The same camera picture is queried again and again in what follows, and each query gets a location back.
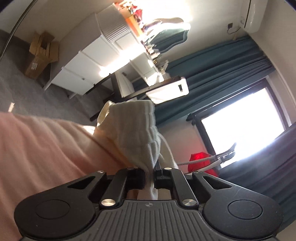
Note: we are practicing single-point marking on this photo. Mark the wall mirror with teal reflection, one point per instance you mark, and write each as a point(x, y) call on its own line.
point(164, 34)

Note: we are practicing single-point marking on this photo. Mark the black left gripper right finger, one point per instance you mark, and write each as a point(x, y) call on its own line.
point(227, 207)

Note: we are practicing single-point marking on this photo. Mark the bright window with dark frame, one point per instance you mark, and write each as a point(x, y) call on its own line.
point(250, 120)

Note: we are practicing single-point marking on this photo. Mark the grey metal pole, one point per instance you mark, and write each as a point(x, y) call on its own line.
point(12, 14)

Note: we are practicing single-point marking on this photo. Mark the brown cardboard box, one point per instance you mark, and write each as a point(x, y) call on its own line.
point(43, 51)

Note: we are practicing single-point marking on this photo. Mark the teal curtain right of window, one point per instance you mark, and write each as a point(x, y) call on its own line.
point(271, 172)

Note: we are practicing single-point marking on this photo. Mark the white wall air conditioner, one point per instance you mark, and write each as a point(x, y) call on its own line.
point(251, 15)

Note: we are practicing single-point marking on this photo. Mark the teal curtain left of window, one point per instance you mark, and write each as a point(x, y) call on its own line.
point(212, 74)

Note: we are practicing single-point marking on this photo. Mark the teal curtain of window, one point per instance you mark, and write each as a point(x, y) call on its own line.
point(271, 172)
point(212, 74)

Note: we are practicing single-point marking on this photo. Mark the white drawer dresser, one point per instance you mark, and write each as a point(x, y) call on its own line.
point(98, 46)

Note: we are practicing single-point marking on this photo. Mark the red bag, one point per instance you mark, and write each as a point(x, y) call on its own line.
point(202, 164)

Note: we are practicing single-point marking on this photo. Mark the white chair with dark frame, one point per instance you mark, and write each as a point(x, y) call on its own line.
point(160, 92)

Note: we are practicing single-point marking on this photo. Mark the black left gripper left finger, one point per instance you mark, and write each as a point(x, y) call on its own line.
point(68, 209)

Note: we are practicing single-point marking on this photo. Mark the pastel tie-dye bed sheet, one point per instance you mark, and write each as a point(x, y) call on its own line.
point(38, 154)

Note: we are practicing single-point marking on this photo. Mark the cream white zip jacket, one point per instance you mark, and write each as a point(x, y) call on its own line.
point(131, 126)

